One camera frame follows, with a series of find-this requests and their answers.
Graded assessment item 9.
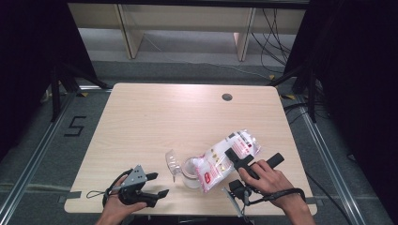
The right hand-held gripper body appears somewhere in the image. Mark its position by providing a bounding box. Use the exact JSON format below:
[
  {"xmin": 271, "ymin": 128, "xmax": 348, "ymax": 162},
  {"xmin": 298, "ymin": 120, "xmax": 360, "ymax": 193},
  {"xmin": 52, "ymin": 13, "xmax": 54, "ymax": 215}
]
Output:
[{"xmin": 222, "ymin": 152, "xmax": 285, "ymax": 218}]

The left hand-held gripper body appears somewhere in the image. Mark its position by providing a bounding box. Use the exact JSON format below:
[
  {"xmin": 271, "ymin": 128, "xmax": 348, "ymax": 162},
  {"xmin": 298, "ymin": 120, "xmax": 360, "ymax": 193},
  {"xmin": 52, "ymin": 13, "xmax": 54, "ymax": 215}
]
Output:
[{"xmin": 118, "ymin": 164, "xmax": 159, "ymax": 208}]

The red and white pouch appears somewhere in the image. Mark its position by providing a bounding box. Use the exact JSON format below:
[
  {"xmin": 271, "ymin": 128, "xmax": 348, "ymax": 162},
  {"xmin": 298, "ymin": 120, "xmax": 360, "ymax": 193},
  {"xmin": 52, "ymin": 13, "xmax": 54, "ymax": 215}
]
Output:
[{"xmin": 194, "ymin": 128, "xmax": 262, "ymax": 194}]

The clear jar with taupe handle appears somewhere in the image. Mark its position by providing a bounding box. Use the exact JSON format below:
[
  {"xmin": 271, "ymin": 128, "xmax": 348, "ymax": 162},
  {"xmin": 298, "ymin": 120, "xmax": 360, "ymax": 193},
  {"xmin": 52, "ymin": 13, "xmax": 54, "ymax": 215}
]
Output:
[{"xmin": 164, "ymin": 149, "xmax": 205, "ymax": 190}]

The person's right hand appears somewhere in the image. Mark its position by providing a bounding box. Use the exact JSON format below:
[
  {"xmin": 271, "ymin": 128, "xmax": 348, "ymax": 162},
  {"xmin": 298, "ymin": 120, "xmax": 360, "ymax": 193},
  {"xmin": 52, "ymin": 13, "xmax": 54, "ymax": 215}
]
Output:
[{"xmin": 237, "ymin": 159, "xmax": 301, "ymax": 210}]

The person's left hand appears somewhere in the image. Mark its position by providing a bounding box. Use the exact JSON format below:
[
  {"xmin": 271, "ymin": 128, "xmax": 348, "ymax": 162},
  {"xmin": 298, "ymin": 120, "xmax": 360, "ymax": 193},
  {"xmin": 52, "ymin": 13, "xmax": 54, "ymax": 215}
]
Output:
[{"xmin": 95, "ymin": 193, "xmax": 148, "ymax": 225}]

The white granular powder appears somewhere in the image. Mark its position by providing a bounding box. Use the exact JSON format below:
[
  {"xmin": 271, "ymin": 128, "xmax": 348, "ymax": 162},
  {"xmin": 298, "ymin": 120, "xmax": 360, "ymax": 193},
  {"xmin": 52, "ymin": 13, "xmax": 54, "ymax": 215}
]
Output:
[{"xmin": 182, "ymin": 157, "xmax": 201, "ymax": 182}]

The grey tape strip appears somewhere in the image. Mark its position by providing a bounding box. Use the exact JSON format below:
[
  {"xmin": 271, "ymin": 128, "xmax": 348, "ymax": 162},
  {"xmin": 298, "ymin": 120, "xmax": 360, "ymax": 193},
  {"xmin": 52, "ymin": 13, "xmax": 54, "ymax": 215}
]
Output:
[{"xmin": 58, "ymin": 190, "xmax": 83, "ymax": 203}]

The black metal stand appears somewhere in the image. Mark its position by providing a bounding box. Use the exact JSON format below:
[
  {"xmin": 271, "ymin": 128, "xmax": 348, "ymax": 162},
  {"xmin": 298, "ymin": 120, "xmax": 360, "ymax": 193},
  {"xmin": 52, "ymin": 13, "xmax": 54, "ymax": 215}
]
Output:
[
  {"xmin": 50, "ymin": 61, "xmax": 111, "ymax": 123},
  {"xmin": 268, "ymin": 64, "xmax": 318, "ymax": 124}
]

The light wooden shelf unit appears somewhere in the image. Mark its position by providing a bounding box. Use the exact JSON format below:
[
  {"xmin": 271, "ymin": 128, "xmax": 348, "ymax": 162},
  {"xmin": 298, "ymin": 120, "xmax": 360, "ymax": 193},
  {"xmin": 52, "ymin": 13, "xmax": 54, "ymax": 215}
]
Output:
[{"xmin": 67, "ymin": 3, "xmax": 308, "ymax": 62}]

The black curtain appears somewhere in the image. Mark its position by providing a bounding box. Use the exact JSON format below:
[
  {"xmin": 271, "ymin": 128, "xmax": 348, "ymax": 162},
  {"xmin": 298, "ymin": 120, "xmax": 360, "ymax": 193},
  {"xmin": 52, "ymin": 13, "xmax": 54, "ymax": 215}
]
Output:
[
  {"xmin": 0, "ymin": 0, "xmax": 99, "ymax": 161},
  {"xmin": 283, "ymin": 0, "xmax": 398, "ymax": 221}
]

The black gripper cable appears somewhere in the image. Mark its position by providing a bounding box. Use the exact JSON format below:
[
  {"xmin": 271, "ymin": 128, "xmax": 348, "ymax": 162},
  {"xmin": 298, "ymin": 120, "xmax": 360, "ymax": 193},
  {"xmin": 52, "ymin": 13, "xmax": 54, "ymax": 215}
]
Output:
[
  {"xmin": 102, "ymin": 168, "xmax": 134, "ymax": 208},
  {"xmin": 247, "ymin": 187, "xmax": 307, "ymax": 207}
]

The thin wire loop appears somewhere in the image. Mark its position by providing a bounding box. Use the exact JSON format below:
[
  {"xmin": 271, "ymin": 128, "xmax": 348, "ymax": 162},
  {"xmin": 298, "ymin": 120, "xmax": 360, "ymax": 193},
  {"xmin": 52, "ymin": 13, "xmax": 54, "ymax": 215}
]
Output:
[{"xmin": 85, "ymin": 189, "xmax": 109, "ymax": 200}]

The black floor cable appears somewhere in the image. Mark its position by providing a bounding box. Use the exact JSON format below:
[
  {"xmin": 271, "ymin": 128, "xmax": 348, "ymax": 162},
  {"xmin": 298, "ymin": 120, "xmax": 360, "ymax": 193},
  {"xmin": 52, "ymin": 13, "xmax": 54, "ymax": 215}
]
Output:
[{"xmin": 304, "ymin": 172, "xmax": 355, "ymax": 225}]

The metal floor rail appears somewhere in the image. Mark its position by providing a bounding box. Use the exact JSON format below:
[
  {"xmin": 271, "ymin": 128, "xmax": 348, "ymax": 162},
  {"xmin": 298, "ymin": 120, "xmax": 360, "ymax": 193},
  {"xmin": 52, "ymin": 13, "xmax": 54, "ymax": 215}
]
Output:
[
  {"xmin": 295, "ymin": 93, "xmax": 368, "ymax": 225},
  {"xmin": 0, "ymin": 89, "xmax": 79, "ymax": 220}
]

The bundle of black cables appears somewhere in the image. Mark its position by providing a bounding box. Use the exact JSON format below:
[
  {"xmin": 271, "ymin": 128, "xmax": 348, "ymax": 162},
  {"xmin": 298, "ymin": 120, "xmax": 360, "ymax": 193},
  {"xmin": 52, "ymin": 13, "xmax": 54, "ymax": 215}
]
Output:
[{"xmin": 251, "ymin": 8, "xmax": 297, "ymax": 75}]

